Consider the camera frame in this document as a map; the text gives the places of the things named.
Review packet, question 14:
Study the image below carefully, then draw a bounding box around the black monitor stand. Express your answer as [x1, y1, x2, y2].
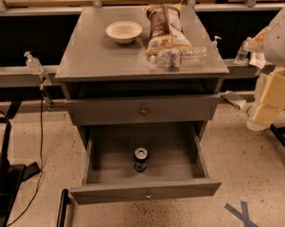
[0, 117, 41, 227]

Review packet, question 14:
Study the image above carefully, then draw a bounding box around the small pump bottle behind cabinet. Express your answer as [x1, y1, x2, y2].
[212, 35, 222, 50]

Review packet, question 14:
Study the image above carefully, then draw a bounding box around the open grey middle drawer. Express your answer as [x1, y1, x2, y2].
[71, 122, 221, 204]

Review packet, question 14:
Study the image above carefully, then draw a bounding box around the small upright water bottle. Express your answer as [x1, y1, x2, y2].
[234, 37, 251, 64]

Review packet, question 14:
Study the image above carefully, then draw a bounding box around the black cable on floor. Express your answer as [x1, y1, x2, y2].
[6, 76, 53, 227]

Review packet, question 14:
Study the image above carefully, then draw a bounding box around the blue pepsi can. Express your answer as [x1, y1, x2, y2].
[134, 148, 149, 172]

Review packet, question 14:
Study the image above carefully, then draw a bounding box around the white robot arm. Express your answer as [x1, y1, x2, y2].
[246, 6, 285, 131]

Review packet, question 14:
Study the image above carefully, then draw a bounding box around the grey box on floor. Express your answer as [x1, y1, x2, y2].
[223, 91, 246, 109]

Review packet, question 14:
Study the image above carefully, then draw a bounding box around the black bar at bottom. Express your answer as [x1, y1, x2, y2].
[56, 189, 70, 227]

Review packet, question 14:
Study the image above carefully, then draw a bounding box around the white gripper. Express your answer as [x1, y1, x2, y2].
[246, 67, 285, 131]

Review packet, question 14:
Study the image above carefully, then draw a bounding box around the white ceramic bowl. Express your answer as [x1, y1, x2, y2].
[106, 21, 142, 44]

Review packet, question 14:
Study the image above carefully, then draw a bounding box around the white paper packet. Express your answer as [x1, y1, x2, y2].
[249, 52, 266, 69]

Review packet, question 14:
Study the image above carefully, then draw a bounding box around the blue tape cross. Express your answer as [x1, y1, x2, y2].
[224, 201, 258, 227]

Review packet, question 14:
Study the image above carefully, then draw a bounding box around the hand sanitizer pump bottle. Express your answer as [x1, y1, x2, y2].
[24, 51, 44, 75]

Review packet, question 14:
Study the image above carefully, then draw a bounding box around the grey drawer cabinet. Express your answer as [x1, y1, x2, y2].
[56, 7, 228, 142]

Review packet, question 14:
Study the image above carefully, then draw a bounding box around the brown chip bag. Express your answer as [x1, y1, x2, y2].
[144, 5, 192, 56]

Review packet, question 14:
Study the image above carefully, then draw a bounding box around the closed grey top drawer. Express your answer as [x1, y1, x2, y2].
[66, 95, 219, 125]

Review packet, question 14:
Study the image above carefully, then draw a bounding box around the clear plastic water bottle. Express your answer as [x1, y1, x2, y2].
[148, 46, 208, 69]

